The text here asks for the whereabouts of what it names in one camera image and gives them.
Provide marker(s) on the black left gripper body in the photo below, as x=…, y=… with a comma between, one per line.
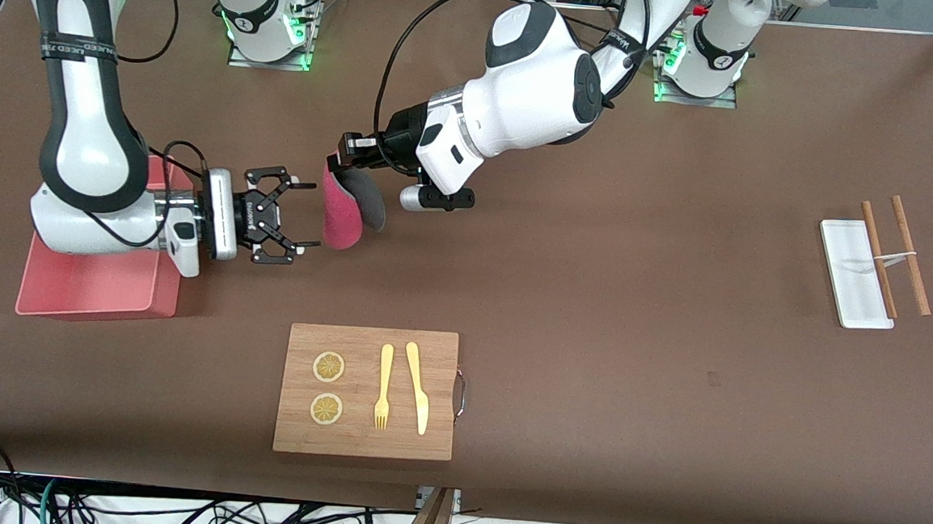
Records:
x=399, y=134

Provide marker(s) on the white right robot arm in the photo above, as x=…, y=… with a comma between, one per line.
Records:
x=76, y=149

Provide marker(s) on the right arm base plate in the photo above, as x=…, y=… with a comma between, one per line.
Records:
x=240, y=58

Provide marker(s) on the white rectangular tray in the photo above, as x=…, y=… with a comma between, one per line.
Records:
x=849, y=293

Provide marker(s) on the pink plastic bin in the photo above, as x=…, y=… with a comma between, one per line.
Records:
x=92, y=288

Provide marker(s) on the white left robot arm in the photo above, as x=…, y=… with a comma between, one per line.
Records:
x=525, y=95

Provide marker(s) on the metal bracket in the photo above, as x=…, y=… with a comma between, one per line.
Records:
x=422, y=498

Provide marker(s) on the yellow plastic knife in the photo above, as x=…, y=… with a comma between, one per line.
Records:
x=418, y=389

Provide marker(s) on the yellow plastic fork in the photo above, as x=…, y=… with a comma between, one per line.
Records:
x=386, y=362

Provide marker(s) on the lemon slice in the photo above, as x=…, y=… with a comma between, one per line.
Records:
x=329, y=367
x=326, y=409

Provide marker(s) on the wooden cutting board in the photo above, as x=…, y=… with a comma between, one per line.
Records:
x=294, y=438

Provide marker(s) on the pink and grey cloth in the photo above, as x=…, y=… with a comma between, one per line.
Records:
x=340, y=214

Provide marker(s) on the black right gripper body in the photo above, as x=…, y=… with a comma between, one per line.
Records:
x=248, y=215

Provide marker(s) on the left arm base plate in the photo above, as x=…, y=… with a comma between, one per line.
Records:
x=667, y=98

